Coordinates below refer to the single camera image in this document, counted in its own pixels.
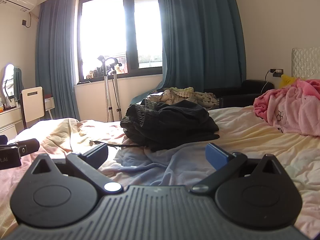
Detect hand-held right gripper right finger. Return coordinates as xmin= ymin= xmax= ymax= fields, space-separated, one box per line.
xmin=190 ymin=142 xmax=284 ymax=194

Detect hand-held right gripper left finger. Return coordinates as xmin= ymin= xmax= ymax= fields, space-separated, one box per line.
xmin=31 ymin=143 xmax=123 ymax=194

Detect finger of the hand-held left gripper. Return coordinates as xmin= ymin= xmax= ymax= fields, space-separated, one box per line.
xmin=7 ymin=138 xmax=40 ymax=155

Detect black pants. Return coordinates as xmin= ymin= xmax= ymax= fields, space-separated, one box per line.
xmin=89 ymin=99 xmax=220 ymax=153

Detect white dressing table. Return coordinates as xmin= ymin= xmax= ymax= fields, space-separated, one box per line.
xmin=0 ymin=104 xmax=24 ymax=136

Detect white backed chair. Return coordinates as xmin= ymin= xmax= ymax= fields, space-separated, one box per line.
xmin=20 ymin=86 xmax=46 ymax=128

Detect cream knit blanket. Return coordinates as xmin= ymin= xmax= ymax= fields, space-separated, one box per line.
xmin=164 ymin=87 xmax=220 ymax=109

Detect wavy table mirror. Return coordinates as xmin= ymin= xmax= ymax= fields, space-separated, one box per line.
xmin=0 ymin=64 xmax=25 ymax=101

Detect black sofa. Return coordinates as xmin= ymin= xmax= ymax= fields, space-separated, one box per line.
xmin=204 ymin=79 xmax=275 ymax=109

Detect pink fleece blanket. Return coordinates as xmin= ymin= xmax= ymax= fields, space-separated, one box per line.
xmin=253 ymin=79 xmax=320 ymax=137

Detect teal curtain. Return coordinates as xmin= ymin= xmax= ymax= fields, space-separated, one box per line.
xmin=35 ymin=0 xmax=82 ymax=122
xmin=130 ymin=0 xmax=247 ymax=105

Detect yellow plush toy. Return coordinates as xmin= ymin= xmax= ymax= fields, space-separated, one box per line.
xmin=280 ymin=74 xmax=298 ymax=89

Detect black framed window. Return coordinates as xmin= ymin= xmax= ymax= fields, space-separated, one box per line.
xmin=74 ymin=0 xmax=165 ymax=82

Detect white quilted pillow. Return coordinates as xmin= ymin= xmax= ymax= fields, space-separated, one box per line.
xmin=291 ymin=46 xmax=320 ymax=80

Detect charger cable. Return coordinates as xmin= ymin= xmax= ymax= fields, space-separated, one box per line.
xmin=261 ymin=70 xmax=275 ymax=93

